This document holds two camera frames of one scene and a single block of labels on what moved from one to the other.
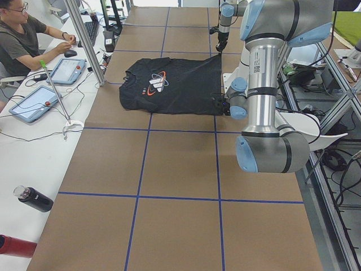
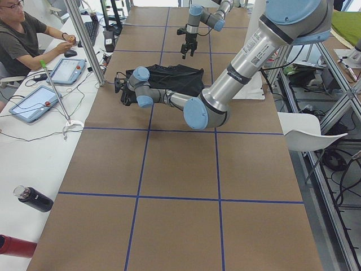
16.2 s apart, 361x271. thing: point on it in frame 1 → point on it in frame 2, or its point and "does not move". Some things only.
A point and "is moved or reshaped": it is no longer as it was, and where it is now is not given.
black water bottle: x=34 y=198 does not move
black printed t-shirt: x=159 y=86 is moved or reshaped
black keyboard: x=92 y=28 does not move
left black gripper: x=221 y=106 → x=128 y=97
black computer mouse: x=70 y=53 does not move
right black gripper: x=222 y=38 → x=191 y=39
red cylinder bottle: x=16 y=247 does not move
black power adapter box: x=109 y=41 does not move
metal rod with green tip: x=43 y=64 does not move
